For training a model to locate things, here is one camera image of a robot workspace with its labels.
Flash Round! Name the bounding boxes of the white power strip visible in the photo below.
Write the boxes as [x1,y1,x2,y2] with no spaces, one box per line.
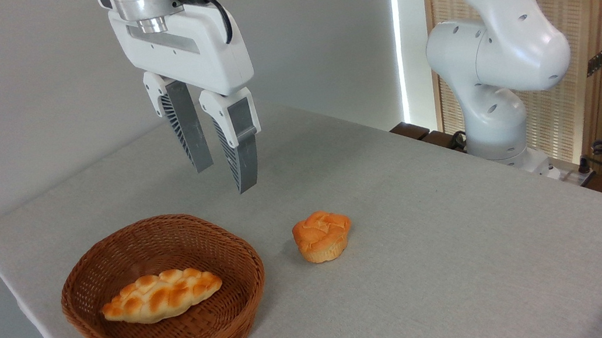
[555,159,598,190]

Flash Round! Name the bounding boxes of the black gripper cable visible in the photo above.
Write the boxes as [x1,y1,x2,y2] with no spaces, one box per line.
[176,0,234,51]

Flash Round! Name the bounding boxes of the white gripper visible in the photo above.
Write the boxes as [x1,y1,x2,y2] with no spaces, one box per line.
[107,0,271,209]

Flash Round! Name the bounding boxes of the long braided bread loaf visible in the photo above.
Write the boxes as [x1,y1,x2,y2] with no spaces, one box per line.
[97,263,227,330]

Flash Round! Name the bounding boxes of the dark brown wooden bench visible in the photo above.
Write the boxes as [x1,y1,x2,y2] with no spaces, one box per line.
[389,113,469,163]

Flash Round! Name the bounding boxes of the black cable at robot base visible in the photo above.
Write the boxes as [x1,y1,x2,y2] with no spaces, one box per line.
[447,130,469,152]

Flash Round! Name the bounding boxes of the grey tablecloth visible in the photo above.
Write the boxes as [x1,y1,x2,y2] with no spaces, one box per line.
[0,56,602,338]

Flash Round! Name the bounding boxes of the round muffin-shaped bread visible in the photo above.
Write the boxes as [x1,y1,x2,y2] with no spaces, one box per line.
[290,207,356,267]

